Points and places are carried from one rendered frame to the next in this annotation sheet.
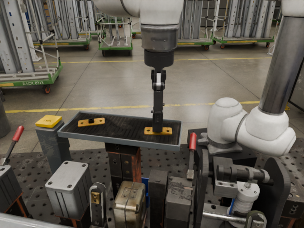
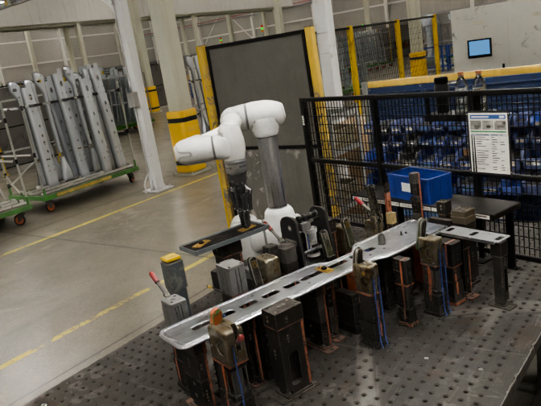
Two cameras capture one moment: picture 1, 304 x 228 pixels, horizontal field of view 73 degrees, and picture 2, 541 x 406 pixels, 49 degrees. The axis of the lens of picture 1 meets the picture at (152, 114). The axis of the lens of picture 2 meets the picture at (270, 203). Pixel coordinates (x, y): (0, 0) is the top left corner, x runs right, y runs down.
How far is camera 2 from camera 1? 211 cm
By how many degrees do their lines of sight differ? 45
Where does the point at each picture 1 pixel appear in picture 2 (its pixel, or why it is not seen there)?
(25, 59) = not seen: outside the picture
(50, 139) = (180, 269)
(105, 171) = not seen: hidden behind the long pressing
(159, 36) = (242, 164)
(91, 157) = (141, 343)
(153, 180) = (270, 246)
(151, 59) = (240, 178)
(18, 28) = not seen: outside the picture
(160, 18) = (241, 155)
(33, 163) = (87, 380)
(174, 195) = (285, 247)
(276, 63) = (268, 169)
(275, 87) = (274, 185)
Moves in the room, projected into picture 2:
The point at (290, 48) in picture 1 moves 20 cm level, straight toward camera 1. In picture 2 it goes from (272, 156) to (283, 162)
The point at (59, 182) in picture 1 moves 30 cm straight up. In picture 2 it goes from (232, 265) to (218, 189)
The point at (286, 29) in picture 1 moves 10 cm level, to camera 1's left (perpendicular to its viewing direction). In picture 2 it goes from (264, 146) to (250, 150)
